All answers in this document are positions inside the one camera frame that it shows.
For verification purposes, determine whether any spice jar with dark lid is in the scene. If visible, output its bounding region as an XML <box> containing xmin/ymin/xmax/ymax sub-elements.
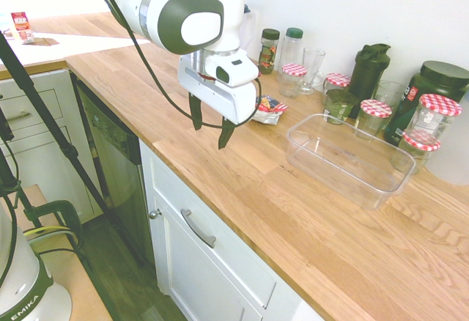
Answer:
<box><xmin>258</xmin><ymin>28</ymin><xmax>281</xmax><ymax>76</ymax></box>

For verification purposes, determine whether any tall clear drinking glass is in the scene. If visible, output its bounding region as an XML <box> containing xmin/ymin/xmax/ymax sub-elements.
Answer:
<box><xmin>299</xmin><ymin>47</ymin><xmax>327</xmax><ymax>96</ymax></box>

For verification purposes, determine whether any black camera stand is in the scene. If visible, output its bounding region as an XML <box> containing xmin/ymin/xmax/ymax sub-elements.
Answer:
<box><xmin>0</xmin><ymin>31</ymin><xmax>120</xmax><ymax>229</ymax></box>

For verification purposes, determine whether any dark green shaker bottle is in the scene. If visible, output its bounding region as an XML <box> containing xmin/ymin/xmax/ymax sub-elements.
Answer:
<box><xmin>347</xmin><ymin>43</ymin><xmax>393</xmax><ymax>119</ymax></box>

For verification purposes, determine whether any green tub with dark lid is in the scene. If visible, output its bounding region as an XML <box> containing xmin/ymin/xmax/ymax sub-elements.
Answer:
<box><xmin>323</xmin><ymin>89</ymin><xmax>360</xmax><ymax>126</ymax></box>

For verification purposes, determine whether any clear bottle with green cap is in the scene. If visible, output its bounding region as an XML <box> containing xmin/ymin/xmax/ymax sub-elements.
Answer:
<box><xmin>278</xmin><ymin>27</ymin><xmax>304</xmax><ymax>84</ymax></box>

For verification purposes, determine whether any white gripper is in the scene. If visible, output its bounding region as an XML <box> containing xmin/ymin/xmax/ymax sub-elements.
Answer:
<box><xmin>177</xmin><ymin>53</ymin><xmax>258</xmax><ymax>151</ymax></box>

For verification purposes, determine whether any metal cabinet pull handle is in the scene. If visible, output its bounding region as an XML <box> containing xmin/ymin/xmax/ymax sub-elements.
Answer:
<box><xmin>4</xmin><ymin>111</ymin><xmax>33</xmax><ymax>123</ymax></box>

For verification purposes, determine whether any red and white carton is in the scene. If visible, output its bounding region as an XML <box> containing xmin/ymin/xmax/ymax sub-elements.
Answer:
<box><xmin>10</xmin><ymin>11</ymin><xmax>36</xmax><ymax>45</ymax></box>

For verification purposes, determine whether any white drawer cabinet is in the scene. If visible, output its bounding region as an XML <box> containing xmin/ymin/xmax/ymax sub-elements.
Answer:
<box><xmin>0</xmin><ymin>67</ymin><xmax>104</xmax><ymax>225</ymax></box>

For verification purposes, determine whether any clear glass tumbler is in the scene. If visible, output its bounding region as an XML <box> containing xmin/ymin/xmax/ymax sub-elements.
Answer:
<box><xmin>373</xmin><ymin>80</ymin><xmax>408</xmax><ymax>132</ymax></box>

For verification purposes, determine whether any metal drawer handle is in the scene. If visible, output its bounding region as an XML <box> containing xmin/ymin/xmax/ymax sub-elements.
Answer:
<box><xmin>180</xmin><ymin>208</ymin><xmax>218</xmax><ymax>250</ymax></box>

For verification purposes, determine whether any wooden robot mount board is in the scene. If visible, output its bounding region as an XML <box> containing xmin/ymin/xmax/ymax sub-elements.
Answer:
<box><xmin>0</xmin><ymin>183</ymin><xmax>113</xmax><ymax>321</ymax></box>

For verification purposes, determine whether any white drawer with handle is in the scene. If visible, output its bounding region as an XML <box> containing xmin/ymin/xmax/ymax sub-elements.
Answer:
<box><xmin>138</xmin><ymin>139</ymin><xmax>325</xmax><ymax>321</ymax></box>

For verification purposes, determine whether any green clamp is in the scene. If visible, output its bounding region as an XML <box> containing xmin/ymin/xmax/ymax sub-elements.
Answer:
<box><xmin>21</xmin><ymin>199</ymin><xmax>84</xmax><ymax>260</ymax></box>

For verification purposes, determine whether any stainless steel dishwasher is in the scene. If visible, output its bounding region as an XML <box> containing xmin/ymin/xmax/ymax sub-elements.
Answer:
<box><xmin>70</xmin><ymin>74</ymin><xmax>157</xmax><ymax>265</ymax></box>

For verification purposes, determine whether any clear plastic rectangular container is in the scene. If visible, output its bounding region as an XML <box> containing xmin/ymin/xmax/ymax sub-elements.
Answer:
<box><xmin>285</xmin><ymin>113</ymin><xmax>417</xmax><ymax>211</ymax></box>

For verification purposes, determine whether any yellow cable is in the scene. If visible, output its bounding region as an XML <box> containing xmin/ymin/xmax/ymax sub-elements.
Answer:
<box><xmin>23</xmin><ymin>224</ymin><xmax>80</xmax><ymax>249</ymax></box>

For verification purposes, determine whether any large dark green powder tub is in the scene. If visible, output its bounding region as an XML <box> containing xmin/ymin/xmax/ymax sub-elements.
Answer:
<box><xmin>383</xmin><ymin>60</ymin><xmax>469</xmax><ymax>149</ymax></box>

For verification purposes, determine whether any glass jar red checkered lid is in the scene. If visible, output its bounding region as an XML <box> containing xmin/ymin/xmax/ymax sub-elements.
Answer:
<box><xmin>279</xmin><ymin>63</ymin><xmax>308</xmax><ymax>99</ymax></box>
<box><xmin>391</xmin><ymin>130</ymin><xmax>442</xmax><ymax>176</ymax></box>
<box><xmin>322</xmin><ymin>73</ymin><xmax>352</xmax><ymax>106</ymax></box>
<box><xmin>404</xmin><ymin>93</ymin><xmax>464</xmax><ymax>143</ymax></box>
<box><xmin>354</xmin><ymin>99</ymin><xmax>394</xmax><ymax>141</ymax></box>

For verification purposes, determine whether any red white blue chip bag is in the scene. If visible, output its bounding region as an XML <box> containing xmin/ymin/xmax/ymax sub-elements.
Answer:
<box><xmin>252</xmin><ymin>94</ymin><xmax>289</xmax><ymax>126</ymax></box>

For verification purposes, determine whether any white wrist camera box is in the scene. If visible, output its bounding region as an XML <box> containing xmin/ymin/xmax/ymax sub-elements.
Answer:
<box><xmin>204</xmin><ymin>50</ymin><xmax>260</xmax><ymax>88</ymax></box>

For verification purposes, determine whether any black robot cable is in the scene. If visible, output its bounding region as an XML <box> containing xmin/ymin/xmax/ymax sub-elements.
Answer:
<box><xmin>89</xmin><ymin>0</ymin><xmax>263</xmax><ymax>128</ymax></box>

